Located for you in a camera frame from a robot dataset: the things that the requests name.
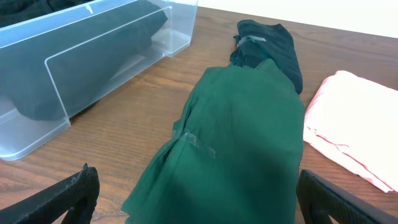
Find dark green garment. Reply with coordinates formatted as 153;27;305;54
122;59;304;223

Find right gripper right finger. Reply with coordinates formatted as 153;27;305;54
296;169;397;224

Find black pants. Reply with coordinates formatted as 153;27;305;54
1;1;167;121

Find salmon pink garment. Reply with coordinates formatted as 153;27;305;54
303;70;397;193

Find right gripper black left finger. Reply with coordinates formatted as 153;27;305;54
1;164;100;224

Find black garment with teal print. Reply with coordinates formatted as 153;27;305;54
229;20;303;94

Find clear plastic storage bin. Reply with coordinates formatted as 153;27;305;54
1;0;198;161

